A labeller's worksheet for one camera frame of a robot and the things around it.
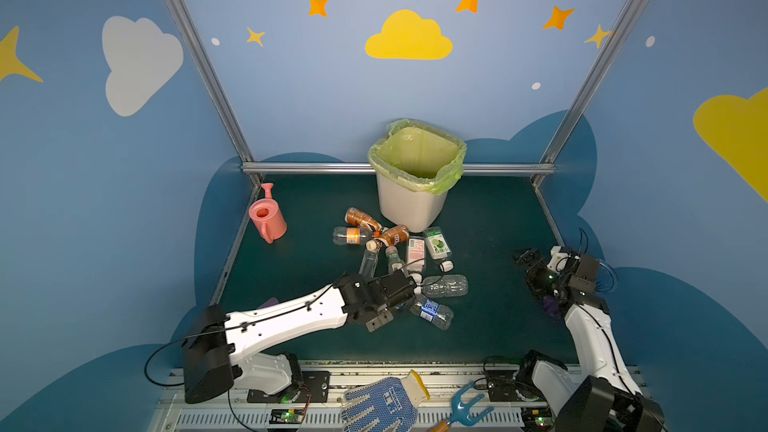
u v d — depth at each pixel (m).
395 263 0.91
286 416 0.70
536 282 0.74
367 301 0.52
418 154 1.05
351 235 0.98
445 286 0.86
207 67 0.87
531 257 0.75
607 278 0.73
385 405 0.72
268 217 0.96
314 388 0.74
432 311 0.82
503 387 0.74
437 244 0.98
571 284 0.63
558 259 0.77
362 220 1.04
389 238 0.96
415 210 0.96
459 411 0.71
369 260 0.93
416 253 0.96
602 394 0.40
